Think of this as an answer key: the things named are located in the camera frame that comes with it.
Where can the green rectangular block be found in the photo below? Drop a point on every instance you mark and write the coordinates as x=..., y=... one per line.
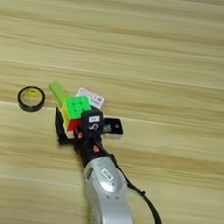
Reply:
x=57, y=90

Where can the colourful puzzle cube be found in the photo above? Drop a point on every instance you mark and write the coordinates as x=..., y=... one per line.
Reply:
x=78, y=106

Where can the small white red box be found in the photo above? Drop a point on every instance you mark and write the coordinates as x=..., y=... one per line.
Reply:
x=93, y=97

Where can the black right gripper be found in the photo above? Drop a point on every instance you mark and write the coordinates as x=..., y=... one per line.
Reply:
x=86, y=147

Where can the black tape roll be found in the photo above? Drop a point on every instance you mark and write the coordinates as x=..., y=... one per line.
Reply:
x=29, y=109

